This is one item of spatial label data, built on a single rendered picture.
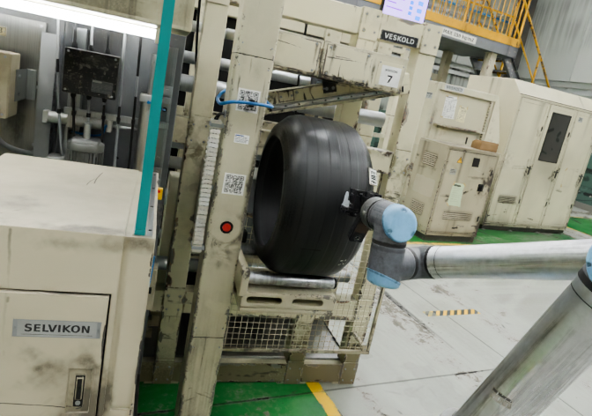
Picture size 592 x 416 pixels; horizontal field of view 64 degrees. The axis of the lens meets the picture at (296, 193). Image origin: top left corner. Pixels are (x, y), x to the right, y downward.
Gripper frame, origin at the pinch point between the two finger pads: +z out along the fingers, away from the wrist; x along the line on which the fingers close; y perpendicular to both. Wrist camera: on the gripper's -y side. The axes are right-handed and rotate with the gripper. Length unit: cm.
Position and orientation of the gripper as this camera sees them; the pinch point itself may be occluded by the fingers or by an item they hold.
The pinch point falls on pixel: (345, 206)
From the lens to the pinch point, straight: 154.3
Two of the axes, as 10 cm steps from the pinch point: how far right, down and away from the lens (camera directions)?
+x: -9.5, -1.2, -3.0
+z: -2.8, -1.5, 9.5
